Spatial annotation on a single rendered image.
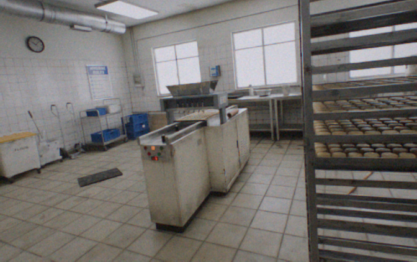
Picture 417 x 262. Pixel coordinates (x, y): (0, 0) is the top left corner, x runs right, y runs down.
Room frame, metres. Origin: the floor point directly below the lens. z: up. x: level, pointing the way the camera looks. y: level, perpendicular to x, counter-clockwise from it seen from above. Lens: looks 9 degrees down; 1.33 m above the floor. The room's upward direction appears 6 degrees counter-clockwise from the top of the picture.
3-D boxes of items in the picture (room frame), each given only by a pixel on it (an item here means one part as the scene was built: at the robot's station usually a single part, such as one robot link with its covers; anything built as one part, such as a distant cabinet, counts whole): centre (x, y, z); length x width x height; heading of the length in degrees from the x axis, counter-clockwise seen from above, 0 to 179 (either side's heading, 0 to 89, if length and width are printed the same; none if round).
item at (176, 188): (2.35, 0.32, 0.45); 0.70 x 0.34 x 0.90; 157
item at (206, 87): (2.82, 0.13, 1.25); 0.56 x 0.29 x 0.14; 67
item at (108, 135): (5.74, 2.44, 0.29); 0.56 x 0.38 x 0.20; 161
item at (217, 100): (2.82, 0.13, 1.01); 0.72 x 0.33 x 0.34; 67
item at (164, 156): (2.02, 0.47, 0.77); 0.24 x 0.04 x 0.14; 67
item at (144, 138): (2.98, 0.21, 0.87); 2.01 x 0.03 x 0.07; 157
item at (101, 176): (3.68, 1.76, 0.02); 0.60 x 0.40 x 0.03; 123
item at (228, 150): (3.25, -0.06, 0.42); 1.28 x 0.72 x 0.84; 157
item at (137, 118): (6.56, 1.94, 0.50); 0.60 x 0.40 x 0.20; 155
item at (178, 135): (2.86, -0.05, 0.87); 2.01 x 0.03 x 0.07; 157
